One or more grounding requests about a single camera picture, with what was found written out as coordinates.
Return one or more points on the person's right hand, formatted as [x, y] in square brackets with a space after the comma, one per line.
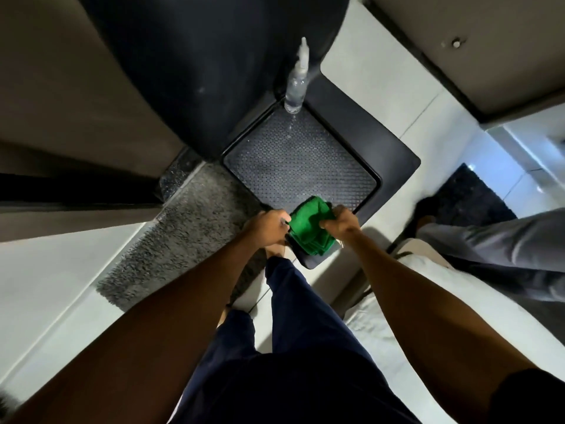
[342, 226]

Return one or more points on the person's left hand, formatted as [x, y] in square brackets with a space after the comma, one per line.
[264, 227]

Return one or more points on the person's right fingers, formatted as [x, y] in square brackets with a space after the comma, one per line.
[332, 219]

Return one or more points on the person's left fingers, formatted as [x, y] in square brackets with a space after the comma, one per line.
[282, 225]

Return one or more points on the green microfibre cloth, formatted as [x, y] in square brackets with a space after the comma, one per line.
[310, 231]

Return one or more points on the person's left forearm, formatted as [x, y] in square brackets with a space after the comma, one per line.
[145, 331]

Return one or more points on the person's right forearm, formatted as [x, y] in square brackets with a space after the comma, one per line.
[423, 322]

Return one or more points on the black rubber car floor mat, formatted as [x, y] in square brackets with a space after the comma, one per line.
[304, 163]

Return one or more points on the grey shaggy rug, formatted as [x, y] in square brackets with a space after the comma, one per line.
[190, 233]

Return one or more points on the person's navy trousers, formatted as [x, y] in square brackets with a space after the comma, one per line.
[304, 348]

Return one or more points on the clear spray bottle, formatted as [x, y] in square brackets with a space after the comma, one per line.
[296, 83]

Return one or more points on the dark shaggy rug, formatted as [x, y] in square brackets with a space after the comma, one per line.
[472, 198]

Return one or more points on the large black rounded container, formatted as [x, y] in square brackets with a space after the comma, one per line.
[198, 61]

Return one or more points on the round metal door knob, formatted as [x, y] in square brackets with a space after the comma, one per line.
[456, 42]

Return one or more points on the beige door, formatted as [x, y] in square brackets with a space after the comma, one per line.
[494, 48]

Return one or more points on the person's black shirt sleeve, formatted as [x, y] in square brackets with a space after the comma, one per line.
[532, 399]

